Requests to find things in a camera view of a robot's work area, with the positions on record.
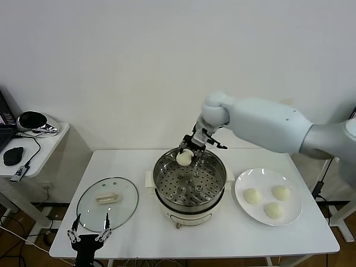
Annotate shiny chrome rounded device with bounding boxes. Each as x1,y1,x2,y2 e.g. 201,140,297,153
17,110,61,136

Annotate white side table with label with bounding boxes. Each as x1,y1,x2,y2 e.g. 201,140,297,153
290,151,356,243

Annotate thin black desk cable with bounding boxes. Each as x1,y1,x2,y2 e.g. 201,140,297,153
15,132,42,167

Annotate stainless steel steamer basket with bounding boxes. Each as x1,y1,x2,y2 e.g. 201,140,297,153
154,146,226,212

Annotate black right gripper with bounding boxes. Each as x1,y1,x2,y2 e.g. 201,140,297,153
179,133,208,168

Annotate charger cable with black adapter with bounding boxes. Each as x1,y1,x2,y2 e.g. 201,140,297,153
311,158,351,220

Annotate white floor cable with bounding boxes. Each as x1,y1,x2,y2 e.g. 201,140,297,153
0,224,51,253

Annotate glass lid with cream handle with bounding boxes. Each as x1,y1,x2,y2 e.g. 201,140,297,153
76,176,139,233

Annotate black laptop with pink screen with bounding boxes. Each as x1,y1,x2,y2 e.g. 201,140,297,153
0,89,18,152

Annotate white side table with mouse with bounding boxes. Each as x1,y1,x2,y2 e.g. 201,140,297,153
0,121,94,233

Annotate white round plate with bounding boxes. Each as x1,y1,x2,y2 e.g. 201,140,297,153
234,168,303,226

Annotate white steamed baozi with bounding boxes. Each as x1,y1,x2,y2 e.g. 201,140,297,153
271,185,291,201
176,149,193,167
263,202,284,220
243,188,263,206

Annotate black computer mouse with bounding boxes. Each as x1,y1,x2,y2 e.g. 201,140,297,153
3,146,24,167

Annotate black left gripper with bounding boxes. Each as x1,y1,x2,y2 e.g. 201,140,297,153
67,212,112,267

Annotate grey usb hub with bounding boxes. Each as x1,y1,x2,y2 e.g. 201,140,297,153
9,164,30,183

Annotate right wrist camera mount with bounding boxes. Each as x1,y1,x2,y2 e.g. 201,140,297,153
193,126,229,150

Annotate black floor cable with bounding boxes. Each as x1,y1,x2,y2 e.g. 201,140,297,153
0,212,52,251

